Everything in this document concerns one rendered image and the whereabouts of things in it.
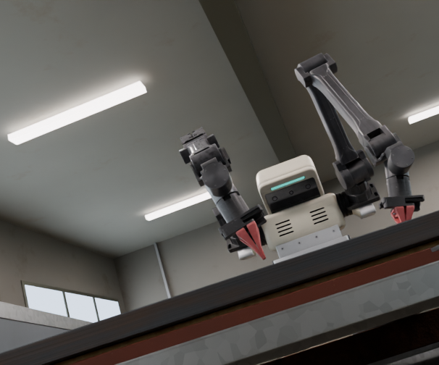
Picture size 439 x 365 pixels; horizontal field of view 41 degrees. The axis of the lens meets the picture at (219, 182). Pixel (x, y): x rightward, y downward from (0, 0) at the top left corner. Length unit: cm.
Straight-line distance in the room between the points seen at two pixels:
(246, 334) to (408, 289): 15
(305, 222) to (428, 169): 727
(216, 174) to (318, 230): 88
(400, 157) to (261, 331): 100
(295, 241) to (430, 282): 146
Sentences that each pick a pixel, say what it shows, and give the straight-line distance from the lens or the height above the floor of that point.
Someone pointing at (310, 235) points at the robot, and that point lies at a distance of 201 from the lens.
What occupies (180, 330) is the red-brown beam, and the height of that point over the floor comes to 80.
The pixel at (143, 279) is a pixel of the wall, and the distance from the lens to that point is 955.
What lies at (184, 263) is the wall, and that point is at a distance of 936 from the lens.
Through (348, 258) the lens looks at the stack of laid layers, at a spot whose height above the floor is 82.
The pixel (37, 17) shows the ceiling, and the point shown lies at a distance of 408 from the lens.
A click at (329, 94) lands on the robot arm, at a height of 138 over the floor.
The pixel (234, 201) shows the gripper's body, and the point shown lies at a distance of 127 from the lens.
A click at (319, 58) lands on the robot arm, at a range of 184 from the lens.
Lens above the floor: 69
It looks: 19 degrees up
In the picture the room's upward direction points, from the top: 18 degrees counter-clockwise
